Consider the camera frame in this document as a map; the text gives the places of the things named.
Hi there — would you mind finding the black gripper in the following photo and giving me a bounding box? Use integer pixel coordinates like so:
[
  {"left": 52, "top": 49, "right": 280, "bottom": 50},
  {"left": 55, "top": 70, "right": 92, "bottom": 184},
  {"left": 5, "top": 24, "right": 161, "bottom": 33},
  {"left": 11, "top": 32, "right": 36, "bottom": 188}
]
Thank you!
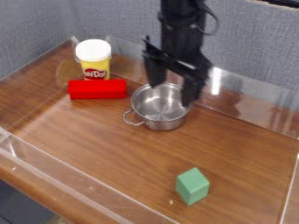
[{"left": 143, "top": 30, "right": 212, "bottom": 107}]

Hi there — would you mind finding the green foam block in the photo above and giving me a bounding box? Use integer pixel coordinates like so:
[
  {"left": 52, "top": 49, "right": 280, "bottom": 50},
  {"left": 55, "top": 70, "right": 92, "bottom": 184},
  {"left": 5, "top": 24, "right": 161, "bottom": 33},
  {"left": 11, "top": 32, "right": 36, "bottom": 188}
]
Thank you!
[{"left": 175, "top": 167, "right": 211, "bottom": 206}]

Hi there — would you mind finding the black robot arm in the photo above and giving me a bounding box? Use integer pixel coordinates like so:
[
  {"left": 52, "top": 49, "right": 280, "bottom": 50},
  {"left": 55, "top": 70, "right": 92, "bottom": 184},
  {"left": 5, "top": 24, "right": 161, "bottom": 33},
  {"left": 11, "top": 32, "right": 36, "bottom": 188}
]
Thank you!
[{"left": 143, "top": 0, "right": 216, "bottom": 107}]

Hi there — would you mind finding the small steel pot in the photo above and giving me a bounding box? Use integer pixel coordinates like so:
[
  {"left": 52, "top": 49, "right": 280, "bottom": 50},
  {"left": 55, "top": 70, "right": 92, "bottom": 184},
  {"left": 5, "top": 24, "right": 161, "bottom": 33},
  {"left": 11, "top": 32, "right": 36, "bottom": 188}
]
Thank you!
[{"left": 123, "top": 83, "right": 192, "bottom": 131}]

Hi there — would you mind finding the red rectangular block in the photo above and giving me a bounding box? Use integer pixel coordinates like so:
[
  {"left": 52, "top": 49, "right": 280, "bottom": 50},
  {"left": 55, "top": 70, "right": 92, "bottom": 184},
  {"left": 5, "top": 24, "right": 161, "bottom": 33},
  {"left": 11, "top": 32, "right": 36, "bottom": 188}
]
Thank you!
[{"left": 68, "top": 79, "right": 127, "bottom": 99}]

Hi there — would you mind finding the clear acrylic table barrier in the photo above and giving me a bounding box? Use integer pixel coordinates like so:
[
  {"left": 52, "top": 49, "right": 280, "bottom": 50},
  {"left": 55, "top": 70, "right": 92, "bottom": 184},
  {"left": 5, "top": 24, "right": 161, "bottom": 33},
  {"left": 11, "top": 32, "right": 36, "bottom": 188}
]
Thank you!
[{"left": 0, "top": 41, "right": 299, "bottom": 224}]

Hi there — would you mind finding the yellow Play-Doh can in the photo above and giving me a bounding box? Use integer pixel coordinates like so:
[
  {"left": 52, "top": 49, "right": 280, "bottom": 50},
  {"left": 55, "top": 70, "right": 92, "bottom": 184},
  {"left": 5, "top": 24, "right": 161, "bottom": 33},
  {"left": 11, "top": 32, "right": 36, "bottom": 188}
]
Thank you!
[{"left": 75, "top": 39, "right": 112, "bottom": 81}]

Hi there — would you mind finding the black cable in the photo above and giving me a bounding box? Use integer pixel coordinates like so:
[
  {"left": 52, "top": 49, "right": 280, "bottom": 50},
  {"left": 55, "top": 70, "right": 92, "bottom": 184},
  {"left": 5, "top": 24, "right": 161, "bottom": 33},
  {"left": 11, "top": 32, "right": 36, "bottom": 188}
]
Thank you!
[{"left": 193, "top": 0, "right": 220, "bottom": 37}]

